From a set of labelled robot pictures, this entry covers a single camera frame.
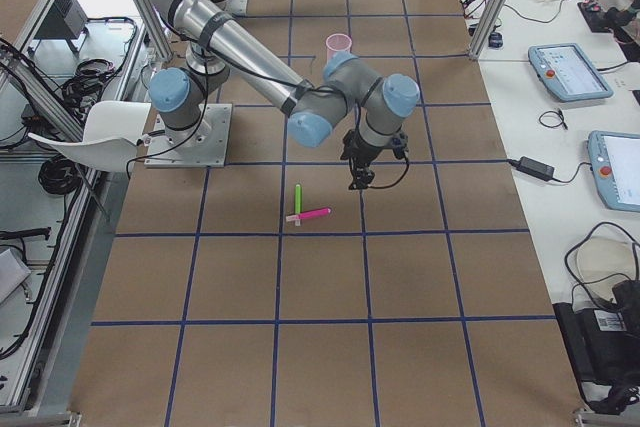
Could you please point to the pink marker pen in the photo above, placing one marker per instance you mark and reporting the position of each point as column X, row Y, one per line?
column 308, row 215

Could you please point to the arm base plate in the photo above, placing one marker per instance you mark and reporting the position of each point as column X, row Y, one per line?
column 203, row 146

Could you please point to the aluminium frame post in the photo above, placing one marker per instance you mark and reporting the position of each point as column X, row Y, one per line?
column 492, row 2

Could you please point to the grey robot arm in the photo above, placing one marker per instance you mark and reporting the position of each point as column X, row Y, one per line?
column 350, row 84

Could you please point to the white plastic chair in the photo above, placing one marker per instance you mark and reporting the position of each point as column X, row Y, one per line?
column 110, row 136

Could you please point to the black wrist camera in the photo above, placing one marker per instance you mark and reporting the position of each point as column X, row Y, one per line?
column 398, row 144

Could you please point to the blue teach pendant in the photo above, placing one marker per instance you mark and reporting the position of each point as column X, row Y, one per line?
column 614, row 159
column 567, row 73

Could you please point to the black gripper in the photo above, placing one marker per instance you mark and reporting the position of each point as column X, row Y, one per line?
column 361, row 157

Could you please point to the green marker pen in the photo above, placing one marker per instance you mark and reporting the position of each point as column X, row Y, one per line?
column 297, row 203

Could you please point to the black power brick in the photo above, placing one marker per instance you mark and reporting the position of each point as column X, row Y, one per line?
column 533, row 168

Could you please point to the pink mesh cup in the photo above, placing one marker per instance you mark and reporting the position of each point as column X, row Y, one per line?
column 337, row 44

